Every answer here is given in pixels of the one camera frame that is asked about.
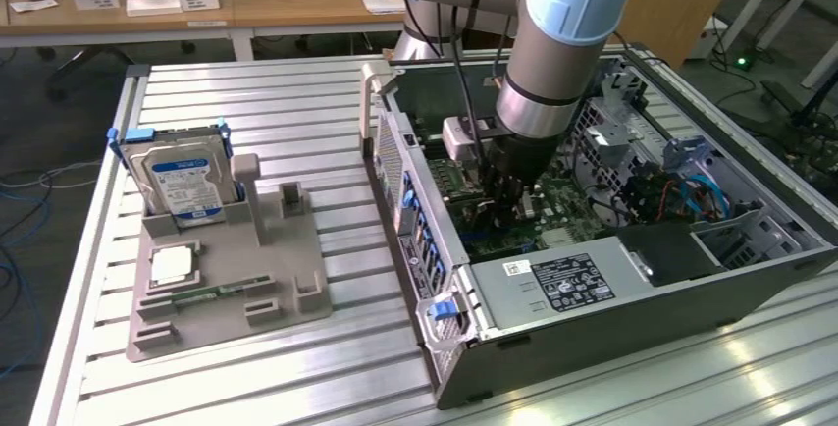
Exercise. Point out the blue disk caddy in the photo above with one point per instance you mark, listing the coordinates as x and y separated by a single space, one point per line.
140 135

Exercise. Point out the wooden desk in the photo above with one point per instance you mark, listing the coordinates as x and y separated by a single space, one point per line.
295 9

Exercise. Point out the white table frame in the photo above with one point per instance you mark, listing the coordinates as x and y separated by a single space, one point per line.
752 4

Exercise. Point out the black metal stand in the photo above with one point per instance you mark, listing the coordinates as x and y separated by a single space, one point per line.
812 102

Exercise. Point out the flat white box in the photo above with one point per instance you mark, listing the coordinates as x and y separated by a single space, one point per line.
154 8

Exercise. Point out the silver CPU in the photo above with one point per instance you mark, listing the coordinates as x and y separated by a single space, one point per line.
174 266

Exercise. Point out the green indicator light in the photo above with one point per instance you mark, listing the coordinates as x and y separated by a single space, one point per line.
741 61

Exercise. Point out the green motherboard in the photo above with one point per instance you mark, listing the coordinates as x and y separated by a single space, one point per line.
570 220

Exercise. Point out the blue case latch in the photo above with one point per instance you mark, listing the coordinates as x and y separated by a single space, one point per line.
439 310

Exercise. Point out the wooden cabinet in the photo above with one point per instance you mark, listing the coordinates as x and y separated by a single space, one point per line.
681 4

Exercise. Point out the hard disk blue label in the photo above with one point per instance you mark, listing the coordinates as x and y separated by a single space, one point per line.
190 185

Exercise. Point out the white card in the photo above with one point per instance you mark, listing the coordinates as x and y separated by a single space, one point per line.
32 5

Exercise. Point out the green loose RAM stick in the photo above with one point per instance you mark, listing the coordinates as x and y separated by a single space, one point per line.
210 293

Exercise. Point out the black open PC case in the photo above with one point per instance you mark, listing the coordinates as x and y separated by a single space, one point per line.
589 347

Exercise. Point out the grey parts rack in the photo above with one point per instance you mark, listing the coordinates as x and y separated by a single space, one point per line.
262 269

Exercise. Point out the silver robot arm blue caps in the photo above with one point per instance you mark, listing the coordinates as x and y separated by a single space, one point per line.
557 53

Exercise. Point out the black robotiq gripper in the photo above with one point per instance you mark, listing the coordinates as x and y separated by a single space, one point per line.
523 158

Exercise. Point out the grey metal disk bay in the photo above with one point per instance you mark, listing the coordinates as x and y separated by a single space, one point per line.
612 141

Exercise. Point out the black chair base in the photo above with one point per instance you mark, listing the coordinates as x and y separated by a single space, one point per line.
72 65

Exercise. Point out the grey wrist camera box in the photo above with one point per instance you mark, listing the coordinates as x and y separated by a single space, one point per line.
462 139

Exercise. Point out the grey power supply unit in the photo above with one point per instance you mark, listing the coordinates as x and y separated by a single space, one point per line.
510 293

